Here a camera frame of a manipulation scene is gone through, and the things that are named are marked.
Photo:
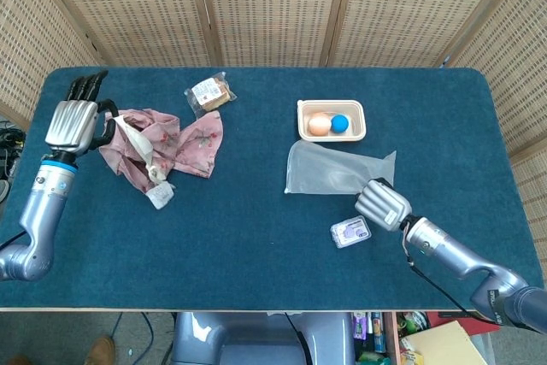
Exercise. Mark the packaged biscuits in clear wrapper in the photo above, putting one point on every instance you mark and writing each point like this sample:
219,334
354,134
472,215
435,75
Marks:
209,93

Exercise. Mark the woven bamboo folding screen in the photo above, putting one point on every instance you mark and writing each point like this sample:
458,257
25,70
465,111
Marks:
273,6

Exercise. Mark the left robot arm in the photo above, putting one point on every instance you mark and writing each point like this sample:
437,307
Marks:
42,215

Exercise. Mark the small clear plastic box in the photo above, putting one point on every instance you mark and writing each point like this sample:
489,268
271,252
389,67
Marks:
350,232

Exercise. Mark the blue ball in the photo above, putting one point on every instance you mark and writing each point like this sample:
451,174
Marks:
340,123

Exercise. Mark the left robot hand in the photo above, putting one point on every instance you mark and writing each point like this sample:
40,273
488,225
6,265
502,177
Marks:
70,123

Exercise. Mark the transparent plastic zip bag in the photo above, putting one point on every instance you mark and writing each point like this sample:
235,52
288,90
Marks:
325,168

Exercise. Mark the grey robot torso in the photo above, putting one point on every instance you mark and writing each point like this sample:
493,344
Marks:
248,339

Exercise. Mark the red flat box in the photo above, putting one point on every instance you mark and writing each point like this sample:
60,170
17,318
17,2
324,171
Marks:
453,318

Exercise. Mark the brown shoe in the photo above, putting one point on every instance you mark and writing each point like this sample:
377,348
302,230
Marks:
100,352

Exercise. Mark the yellow cardboard folder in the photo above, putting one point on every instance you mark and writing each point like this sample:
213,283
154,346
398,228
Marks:
444,343

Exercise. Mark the pink floral clothes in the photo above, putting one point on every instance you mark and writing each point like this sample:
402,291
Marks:
196,145

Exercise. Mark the beige rectangular food tray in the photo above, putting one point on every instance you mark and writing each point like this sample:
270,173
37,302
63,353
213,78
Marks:
357,123

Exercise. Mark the wooden shelf post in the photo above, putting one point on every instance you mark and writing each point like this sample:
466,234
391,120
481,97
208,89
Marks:
391,339

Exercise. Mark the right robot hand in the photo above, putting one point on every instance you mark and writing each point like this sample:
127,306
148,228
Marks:
382,204

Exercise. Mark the peach coloured egg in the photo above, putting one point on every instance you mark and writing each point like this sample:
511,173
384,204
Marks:
319,124

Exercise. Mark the blue carpet table cover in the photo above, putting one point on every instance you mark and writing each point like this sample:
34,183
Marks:
239,262

